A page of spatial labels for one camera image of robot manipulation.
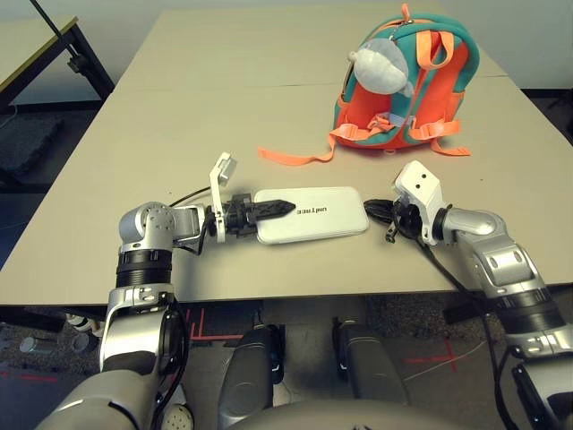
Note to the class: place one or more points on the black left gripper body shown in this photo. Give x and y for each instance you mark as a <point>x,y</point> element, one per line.
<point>239,217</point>

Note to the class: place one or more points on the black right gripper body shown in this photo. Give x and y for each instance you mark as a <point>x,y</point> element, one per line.
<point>405,219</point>

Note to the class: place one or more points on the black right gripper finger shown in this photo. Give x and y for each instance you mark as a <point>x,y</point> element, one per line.
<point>384,217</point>
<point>380,205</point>

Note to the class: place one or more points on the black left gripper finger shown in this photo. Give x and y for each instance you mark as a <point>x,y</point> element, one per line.
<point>273,209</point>

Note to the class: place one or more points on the white pencil case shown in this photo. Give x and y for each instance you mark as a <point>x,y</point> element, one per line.
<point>331,226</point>

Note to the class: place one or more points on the teal and orange backpack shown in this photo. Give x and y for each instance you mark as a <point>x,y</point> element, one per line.
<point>443,85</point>

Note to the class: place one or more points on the grey white plush toy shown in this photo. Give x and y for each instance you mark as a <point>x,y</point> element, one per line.
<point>378,67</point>

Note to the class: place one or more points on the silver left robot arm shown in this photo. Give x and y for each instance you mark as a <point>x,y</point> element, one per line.
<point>134,331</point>

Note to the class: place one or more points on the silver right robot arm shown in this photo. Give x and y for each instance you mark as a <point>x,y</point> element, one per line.
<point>506,264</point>

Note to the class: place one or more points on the black table foot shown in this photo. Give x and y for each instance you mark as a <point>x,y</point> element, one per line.
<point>31,320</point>
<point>465,311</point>

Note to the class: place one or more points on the grey robot right leg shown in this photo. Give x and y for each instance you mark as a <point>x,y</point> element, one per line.
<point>371,367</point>

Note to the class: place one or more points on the grey robot leg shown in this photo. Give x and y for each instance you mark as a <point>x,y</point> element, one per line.
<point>250,372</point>
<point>371,367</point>

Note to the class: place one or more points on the grey robot left leg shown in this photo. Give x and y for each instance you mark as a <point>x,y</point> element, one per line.
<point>250,372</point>

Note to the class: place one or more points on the grey robot torso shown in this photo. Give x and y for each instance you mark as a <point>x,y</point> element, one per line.
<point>340,416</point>

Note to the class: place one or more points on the white perforated clog shoe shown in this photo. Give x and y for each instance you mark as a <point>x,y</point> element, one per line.
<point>177,416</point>

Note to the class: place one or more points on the black foam floor mat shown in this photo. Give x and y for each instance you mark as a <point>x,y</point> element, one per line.
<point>22,143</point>

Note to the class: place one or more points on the clear plastic bottle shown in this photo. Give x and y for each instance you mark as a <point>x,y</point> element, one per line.
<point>35,345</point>

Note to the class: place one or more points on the thin black pole with clamp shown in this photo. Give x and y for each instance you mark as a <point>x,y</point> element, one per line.
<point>51,27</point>

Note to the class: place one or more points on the beige black-framed side table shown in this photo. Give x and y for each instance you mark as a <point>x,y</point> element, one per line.
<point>22,45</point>

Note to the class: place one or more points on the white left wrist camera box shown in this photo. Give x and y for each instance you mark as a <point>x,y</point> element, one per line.
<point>217,210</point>

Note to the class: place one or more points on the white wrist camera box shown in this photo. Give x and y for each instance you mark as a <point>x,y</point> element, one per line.
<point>217,210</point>
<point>423,183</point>

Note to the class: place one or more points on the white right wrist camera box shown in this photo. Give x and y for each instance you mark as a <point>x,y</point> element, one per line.
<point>423,183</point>

